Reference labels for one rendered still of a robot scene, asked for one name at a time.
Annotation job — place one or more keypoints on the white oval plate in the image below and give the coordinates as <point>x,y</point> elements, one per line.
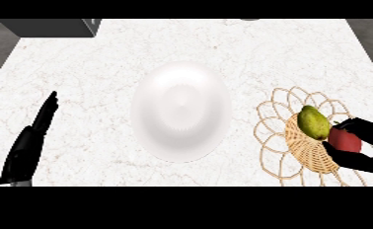
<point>180,112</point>

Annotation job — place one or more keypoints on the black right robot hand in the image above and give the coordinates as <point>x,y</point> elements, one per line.
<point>353,159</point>

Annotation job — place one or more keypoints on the dark grey appliance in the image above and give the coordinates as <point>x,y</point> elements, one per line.
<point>53,27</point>

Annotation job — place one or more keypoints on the woven wicker placemat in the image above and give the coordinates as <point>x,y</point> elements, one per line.
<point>301,144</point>

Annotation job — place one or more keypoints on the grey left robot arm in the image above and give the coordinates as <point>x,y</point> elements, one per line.
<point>21,183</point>

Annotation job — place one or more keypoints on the red bell pepper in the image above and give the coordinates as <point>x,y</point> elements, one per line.
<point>345,140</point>

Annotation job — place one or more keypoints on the green mango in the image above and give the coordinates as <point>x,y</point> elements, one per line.
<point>313,122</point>

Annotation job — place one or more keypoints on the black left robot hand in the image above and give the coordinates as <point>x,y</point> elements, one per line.
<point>28,140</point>

